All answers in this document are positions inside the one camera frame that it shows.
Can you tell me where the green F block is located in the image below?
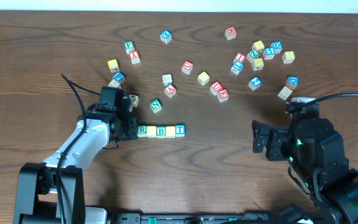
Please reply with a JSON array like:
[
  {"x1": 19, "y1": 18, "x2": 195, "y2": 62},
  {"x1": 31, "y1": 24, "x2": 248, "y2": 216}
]
[{"x1": 124, "y1": 40, "x2": 135, "y2": 54}]

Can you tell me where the red U block upper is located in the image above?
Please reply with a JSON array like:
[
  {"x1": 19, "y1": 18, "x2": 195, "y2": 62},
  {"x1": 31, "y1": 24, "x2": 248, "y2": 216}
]
[{"x1": 181, "y1": 60, "x2": 194, "y2": 75}]

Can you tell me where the green Z block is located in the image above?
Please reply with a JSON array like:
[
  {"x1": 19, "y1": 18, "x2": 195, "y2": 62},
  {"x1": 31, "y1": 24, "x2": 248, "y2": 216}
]
[{"x1": 246, "y1": 49, "x2": 260, "y2": 63}]

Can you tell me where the red Y block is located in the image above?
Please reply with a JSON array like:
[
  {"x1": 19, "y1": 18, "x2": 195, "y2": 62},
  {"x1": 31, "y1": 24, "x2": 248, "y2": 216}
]
[{"x1": 129, "y1": 50, "x2": 140, "y2": 65}]

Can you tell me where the monkey picture block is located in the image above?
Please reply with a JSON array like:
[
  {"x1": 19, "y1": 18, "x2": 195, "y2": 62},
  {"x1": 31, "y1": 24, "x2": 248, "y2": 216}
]
[{"x1": 129, "y1": 95, "x2": 139, "y2": 108}]

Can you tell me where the blue T block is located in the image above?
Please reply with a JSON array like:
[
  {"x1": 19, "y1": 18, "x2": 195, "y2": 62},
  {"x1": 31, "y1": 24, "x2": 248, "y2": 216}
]
[{"x1": 175, "y1": 124, "x2": 186, "y2": 138}]

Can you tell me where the yellow block above Z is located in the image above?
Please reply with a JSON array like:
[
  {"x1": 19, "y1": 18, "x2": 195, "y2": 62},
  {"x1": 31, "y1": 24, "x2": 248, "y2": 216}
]
[{"x1": 252, "y1": 40, "x2": 265, "y2": 53}]

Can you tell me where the yellow 8 block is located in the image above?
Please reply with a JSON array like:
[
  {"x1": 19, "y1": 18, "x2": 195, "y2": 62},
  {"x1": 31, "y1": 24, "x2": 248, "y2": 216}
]
[{"x1": 282, "y1": 51, "x2": 295, "y2": 64}]

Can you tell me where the yellow block under Z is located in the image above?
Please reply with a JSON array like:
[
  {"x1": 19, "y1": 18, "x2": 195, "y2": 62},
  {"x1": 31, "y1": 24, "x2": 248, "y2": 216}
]
[{"x1": 252, "y1": 58, "x2": 264, "y2": 71}]

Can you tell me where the plain wooden block left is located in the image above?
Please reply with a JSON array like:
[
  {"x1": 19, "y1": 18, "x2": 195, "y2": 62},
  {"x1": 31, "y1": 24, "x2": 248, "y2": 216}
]
[{"x1": 108, "y1": 80, "x2": 122, "y2": 89}]

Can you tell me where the red block top right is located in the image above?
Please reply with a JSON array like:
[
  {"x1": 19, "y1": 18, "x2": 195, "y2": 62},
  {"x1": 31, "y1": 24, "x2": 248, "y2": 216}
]
[{"x1": 225, "y1": 26, "x2": 237, "y2": 40}]

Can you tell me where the blue 5 block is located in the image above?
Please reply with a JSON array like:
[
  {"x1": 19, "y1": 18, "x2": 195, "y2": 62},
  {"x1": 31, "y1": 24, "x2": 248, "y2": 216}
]
[{"x1": 263, "y1": 47, "x2": 275, "y2": 60}]

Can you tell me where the green R block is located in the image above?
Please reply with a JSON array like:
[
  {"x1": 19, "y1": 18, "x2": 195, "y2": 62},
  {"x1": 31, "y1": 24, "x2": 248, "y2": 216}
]
[{"x1": 137, "y1": 125, "x2": 147, "y2": 138}]

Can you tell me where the red I block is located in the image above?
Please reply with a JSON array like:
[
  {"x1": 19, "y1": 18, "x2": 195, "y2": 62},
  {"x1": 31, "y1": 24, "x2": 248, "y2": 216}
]
[{"x1": 233, "y1": 52, "x2": 246, "y2": 63}]

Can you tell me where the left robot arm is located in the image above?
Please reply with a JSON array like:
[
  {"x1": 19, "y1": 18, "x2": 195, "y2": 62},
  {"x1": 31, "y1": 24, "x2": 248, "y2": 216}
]
[{"x1": 13, "y1": 86, "x2": 138, "y2": 223}]

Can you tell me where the green N block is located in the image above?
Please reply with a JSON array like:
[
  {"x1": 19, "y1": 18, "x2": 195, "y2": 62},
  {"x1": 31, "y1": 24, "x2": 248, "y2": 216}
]
[{"x1": 150, "y1": 99, "x2": 162, "y2": 113}]

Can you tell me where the red E block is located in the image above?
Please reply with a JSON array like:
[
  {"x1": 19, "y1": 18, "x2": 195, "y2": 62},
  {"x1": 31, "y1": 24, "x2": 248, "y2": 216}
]
[{"x1": 216, "y1": 88, "x2": 230, "y2": 102}]

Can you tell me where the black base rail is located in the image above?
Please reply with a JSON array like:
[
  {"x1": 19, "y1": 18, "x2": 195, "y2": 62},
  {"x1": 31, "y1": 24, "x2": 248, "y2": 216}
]
[{"x1": 107, "y1": 213, "x2": 277, "y2": 224}]

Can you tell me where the yellow O block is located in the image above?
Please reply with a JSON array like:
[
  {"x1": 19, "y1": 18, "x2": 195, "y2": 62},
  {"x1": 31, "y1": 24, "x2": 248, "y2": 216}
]
[{"x1": 146, "y1": 126, "x2": 157, "y2": 138}]

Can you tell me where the blue D block upper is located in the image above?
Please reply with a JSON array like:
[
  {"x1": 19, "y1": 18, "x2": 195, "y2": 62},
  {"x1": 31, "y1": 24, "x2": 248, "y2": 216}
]
[{"x1": 270, "y1": 41, "x2": 283, "y2": 54}]

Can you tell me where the green B block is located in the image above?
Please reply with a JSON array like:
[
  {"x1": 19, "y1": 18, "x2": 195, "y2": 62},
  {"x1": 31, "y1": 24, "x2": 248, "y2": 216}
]
[{"x1": 156, "y1": 126, "x2": 167, "y2": 139}]

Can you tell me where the blue P block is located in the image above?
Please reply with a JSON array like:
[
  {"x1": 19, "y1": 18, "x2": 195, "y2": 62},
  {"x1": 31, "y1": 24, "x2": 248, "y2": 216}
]
[{"x1": 112, "y1": 72, "x2": 126, "y2": 85}]

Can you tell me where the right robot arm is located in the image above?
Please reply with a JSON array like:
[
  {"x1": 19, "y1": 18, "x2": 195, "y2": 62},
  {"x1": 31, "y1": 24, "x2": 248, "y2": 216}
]
[{"x1": 252, "y1": 103, "x2": 358, "y2": 223}]

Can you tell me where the blue D block right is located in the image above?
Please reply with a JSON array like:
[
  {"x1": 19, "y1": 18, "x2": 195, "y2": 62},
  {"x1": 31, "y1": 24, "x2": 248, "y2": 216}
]
[{"x1": 285, "y1": 76, "x2": 299, "y2": 90}]

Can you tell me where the red U block lower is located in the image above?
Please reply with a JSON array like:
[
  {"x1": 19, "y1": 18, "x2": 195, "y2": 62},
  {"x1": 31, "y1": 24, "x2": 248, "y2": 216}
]
[{"x1": 210, "y1": 81, "x2": 223, "y2": 95}]

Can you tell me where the red A block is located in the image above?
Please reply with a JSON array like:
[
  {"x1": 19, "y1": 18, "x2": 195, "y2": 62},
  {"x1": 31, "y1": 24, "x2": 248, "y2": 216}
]
[{"x1": 164, "y1": 84, "x2": 177, "y2": 98}]

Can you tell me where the blue d block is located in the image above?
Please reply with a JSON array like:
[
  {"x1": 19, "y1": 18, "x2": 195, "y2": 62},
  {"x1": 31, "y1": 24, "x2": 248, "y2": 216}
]
[
  {"x1": 270, "y1": 41, "x2": 283, "y2": 54},
  {"x1": 285, "y1": 76, "x2": 299, "y2": 90}
]

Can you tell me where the blue 2 block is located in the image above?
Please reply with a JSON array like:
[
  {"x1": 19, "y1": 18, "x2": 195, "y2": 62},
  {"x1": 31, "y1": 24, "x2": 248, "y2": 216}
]
[{"x1": 248, "y1": 76, "x2": 262, "y2": 91}]

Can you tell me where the blue L block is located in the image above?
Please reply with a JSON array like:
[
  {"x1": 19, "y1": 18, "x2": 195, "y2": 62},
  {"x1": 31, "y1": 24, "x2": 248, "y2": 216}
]
[{"x1": 231, "y1": 61, "x2": 244, "y2": 75}]

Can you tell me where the plain white block right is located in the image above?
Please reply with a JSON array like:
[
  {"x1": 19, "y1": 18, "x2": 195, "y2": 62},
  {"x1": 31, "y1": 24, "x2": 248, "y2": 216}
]
[{"x1": 278, "y1": 86, "x2": 293, "y2": 101}]

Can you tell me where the red u block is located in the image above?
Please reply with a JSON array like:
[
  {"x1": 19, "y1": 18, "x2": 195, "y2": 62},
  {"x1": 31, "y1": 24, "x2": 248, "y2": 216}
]
[
  {"x1": 181, "y1": 60, "x2": 194, "y2": 75},
  {"x1": 210, "y1": 81, "x2": 223, "y2": 95}
]

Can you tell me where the blue X block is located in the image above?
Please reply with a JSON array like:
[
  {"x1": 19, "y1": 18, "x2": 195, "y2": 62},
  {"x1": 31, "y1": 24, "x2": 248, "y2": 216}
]
[{"x1": 160, "y1": 30, "x2": 172, "y2": 44}]

